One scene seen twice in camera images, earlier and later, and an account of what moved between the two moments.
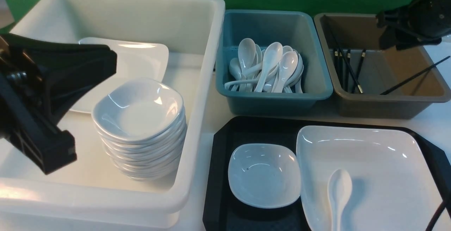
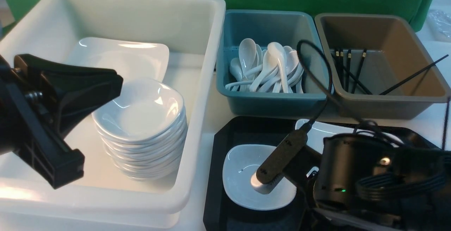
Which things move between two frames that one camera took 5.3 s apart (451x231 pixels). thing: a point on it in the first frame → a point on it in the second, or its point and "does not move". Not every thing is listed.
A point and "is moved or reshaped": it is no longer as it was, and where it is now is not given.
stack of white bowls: [142, 125] does not move
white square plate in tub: [135, 59] does not move
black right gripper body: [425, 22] → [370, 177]
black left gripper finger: [39, 79] → [38, 98]
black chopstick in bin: [348, 70] does not move
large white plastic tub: [87, 194] does not move
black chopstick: [359, 86] → [352, 74]
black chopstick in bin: [359, 68] does not move
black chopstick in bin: [340, 66] does not move
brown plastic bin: [360, 71] does not move
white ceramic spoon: [339, 188] is moved or reshaped
